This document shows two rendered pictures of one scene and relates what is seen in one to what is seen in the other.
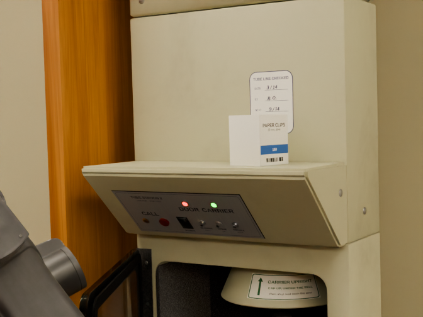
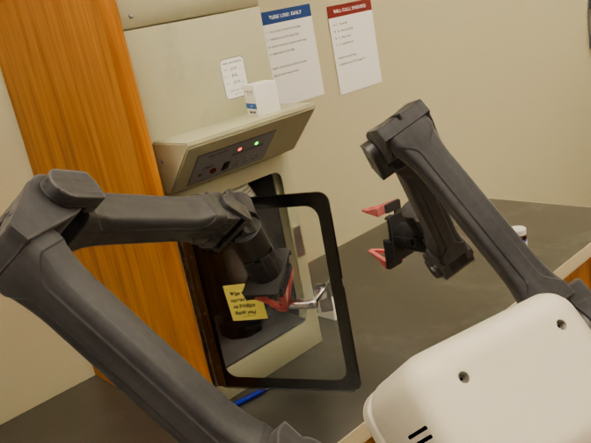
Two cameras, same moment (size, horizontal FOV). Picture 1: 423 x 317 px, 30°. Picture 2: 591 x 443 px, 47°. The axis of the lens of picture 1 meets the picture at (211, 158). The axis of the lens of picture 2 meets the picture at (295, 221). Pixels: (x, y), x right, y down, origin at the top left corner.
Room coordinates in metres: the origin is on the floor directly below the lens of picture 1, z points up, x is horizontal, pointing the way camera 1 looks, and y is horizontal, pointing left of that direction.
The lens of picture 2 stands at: (0.51, 1.22, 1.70)
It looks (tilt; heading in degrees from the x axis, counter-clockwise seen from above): 17 degrees down; 288
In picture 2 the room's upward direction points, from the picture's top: 11 degrees counter-clockwise
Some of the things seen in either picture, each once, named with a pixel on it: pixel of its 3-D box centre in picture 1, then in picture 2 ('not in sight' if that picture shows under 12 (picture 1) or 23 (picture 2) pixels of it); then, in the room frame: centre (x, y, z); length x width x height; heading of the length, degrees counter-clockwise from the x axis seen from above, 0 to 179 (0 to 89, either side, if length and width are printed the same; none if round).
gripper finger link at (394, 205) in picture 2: not in sight; (380, 217); (0.76, -0.16, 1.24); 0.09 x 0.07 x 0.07; 148
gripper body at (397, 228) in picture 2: not in sight; (408, 236); (0.70, -0.12, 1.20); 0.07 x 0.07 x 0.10; 58
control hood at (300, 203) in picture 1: (209, 204); (242, 146); (0.98, 0.00, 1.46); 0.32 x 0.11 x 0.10; 58
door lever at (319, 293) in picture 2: not in sight; (298, 300); (0.88, 0.16, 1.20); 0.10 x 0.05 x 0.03; 175
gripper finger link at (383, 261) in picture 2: not in sight; (384, 247); (0.76, -0.16, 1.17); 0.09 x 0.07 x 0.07; 148
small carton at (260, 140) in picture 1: (258, 139); (261, 98); (0.94, -0.06, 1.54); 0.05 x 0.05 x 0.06; 43
